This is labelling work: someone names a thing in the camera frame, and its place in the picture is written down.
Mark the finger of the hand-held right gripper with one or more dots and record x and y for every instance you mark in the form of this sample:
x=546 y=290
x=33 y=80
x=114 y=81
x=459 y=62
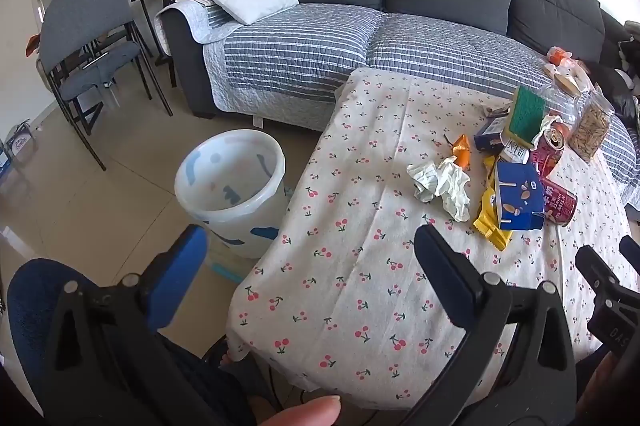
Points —
x=607 y=288
x=631 y=251

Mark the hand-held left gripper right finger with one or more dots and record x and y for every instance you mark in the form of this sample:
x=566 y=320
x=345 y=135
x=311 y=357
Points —
x=450 y=281

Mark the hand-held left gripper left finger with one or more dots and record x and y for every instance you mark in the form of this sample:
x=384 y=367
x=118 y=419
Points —
x=182 y=268

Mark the white patterned trash bin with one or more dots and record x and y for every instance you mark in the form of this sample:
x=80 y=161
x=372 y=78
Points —
x=235 y=231

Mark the yellow wrapper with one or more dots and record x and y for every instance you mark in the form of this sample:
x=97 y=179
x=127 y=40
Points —
x=487 y=226

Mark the white tissue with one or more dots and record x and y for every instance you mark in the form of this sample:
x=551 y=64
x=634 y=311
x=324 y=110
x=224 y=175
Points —
x=455 y=191

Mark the printed paper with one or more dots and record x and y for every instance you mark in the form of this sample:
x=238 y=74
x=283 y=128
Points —
x=422 y=181

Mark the orange wrapper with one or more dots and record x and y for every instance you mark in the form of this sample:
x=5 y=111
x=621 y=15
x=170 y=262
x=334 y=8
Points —
x=461 y=150

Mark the green sponge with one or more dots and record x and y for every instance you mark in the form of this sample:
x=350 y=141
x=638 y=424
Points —
x=525 y=110

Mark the person's left hand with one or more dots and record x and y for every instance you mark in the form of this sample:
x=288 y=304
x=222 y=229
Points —
x=300 y=412

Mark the red drink can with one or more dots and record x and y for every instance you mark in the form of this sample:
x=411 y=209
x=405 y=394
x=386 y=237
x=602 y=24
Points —
x=550 y=150
x=560 y=203

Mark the blue drink carton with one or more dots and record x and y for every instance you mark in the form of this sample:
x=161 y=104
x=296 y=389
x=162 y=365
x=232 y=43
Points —
x=520 y=191

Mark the cherry print tablecloth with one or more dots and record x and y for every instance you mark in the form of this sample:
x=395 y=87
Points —
x=350 y=206

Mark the clear jar of seeds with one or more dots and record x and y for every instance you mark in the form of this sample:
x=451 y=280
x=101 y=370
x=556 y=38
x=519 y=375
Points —
x=592 y=130

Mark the white barcode packet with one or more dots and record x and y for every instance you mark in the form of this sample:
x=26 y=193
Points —
x=515 y=151

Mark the small dark blue box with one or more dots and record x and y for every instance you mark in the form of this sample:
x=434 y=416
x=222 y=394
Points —
x=487 y=135

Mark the clear plastic container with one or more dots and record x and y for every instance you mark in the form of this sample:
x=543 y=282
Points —
x=565 y=103

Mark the black and white plush toy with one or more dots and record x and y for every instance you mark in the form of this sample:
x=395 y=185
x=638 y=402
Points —
x=629 y=50

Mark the cardboard box blue print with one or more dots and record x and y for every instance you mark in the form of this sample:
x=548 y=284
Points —
x=17 y=145

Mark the orange snack packet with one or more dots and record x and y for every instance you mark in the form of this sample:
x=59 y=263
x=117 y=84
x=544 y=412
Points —
x=559 y=55

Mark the striped grey quilt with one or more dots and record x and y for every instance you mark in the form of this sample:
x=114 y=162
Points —
x=300 y=40

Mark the grey folding chair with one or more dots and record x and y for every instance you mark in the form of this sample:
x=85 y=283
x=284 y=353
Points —
x=80 y=10

